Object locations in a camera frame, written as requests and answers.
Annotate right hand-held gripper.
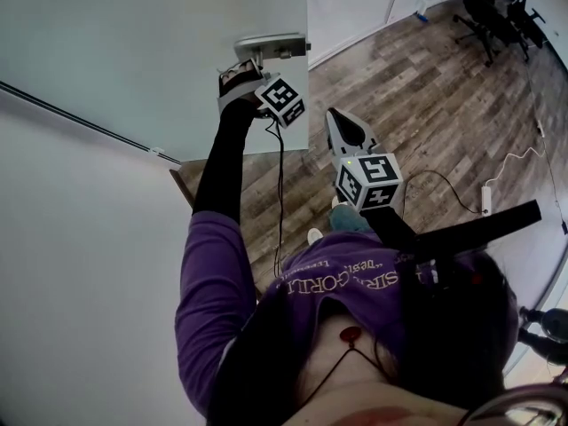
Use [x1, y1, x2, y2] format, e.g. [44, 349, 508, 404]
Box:
[324, 107, 404, 212]

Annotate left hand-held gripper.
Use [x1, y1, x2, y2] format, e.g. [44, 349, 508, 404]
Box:
[216, 74, 308, 129]

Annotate silver door handle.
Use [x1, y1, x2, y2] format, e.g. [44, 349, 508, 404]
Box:
[233, 32, 312, 82]

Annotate frosted glass door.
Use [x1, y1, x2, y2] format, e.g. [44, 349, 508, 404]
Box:
[0, 0, 311, 164]

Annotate person's right forearm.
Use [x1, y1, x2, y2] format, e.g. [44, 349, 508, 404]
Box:
[361, 204, 421, 256]

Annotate person's left forearm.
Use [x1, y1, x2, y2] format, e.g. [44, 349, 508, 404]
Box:
[191, 98, 258, 228]

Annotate person's left hand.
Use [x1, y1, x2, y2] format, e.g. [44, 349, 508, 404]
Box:
[217, 59, 264, 107]

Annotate blue jeans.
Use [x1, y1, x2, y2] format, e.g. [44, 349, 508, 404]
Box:
[328, 204, 372, 234]

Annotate striped frosted glass partition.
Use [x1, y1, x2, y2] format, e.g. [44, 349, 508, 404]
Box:
[307, 0, 469, 71]

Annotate black office chair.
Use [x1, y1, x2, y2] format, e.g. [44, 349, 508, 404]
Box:
[508, 0, 548, 64]
[452, 0, 520, 68]

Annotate purple sweatshirt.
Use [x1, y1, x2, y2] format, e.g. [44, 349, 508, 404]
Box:
[174, 210, 520, 421]

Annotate person's neck and chin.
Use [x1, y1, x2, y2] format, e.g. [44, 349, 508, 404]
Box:
[283, 317, 471, 426]

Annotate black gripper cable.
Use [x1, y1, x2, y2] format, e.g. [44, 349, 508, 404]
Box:
[264, 120, 288, 281]

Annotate black power cable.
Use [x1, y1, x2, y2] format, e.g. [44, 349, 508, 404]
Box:
[400, 170, 488, 216]

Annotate black cord necklace red pendant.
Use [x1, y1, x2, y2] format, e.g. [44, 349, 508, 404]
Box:
[304, 326, 394, 401]

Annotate thin black cable with adapter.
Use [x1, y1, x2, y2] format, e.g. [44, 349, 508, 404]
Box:
[525, 59, 568, 237]

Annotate grey curved head-mount rim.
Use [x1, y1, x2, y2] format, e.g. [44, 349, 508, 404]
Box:
[461, 383, 568, 426]

